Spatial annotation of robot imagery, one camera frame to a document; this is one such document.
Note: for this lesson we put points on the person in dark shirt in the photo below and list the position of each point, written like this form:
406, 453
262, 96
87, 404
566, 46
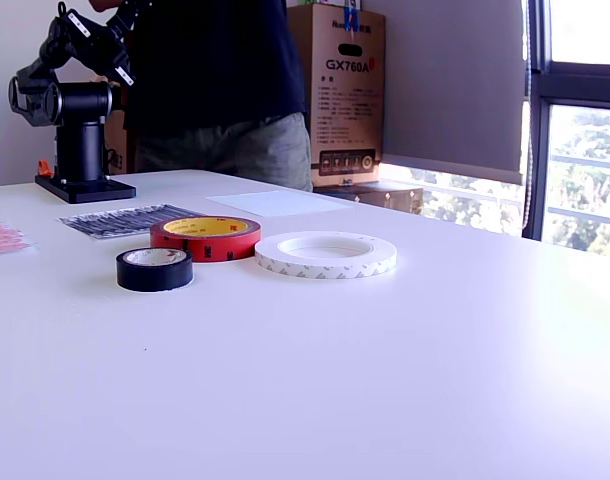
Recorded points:
210, 60

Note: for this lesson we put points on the black and grey Piper arm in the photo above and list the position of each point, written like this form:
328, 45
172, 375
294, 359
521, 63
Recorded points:
82, 145

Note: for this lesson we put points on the white tape roll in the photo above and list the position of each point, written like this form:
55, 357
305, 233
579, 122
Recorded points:
325, 270

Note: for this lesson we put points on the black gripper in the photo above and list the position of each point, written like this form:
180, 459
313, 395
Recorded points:
102, 50

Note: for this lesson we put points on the red double-sided tape roll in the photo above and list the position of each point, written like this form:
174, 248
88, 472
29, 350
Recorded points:
210, 250

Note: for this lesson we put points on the dark window frame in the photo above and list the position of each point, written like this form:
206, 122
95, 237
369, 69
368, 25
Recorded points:
537, 165

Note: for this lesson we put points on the red scribbled paper sheet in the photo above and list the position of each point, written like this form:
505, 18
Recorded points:
5, 240

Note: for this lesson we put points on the black tape roll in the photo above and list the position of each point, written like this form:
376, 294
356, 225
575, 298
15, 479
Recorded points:
135, 275

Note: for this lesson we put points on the tall GX760A cardboard box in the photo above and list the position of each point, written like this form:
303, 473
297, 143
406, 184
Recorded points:
345, 100

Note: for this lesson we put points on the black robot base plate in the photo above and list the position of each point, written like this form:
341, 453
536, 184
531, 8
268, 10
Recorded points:
85, 192

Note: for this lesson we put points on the grey roller blind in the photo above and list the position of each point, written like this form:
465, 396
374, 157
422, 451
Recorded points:
450, 75

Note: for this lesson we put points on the grey balcony railing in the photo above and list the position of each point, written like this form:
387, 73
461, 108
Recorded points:
585, 159

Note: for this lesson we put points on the orange clamp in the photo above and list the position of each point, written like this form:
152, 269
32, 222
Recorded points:
45, 169

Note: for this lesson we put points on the black scribbled paper sheet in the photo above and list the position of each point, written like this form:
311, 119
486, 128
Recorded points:
110, 222

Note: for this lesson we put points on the crumpled beige bag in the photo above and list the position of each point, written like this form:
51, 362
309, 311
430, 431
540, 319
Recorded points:
104, 80

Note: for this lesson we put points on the blank white paper sheet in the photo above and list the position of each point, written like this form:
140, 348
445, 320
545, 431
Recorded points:
280, 202

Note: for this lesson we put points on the person right forearm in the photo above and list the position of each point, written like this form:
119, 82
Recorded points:
104, 5

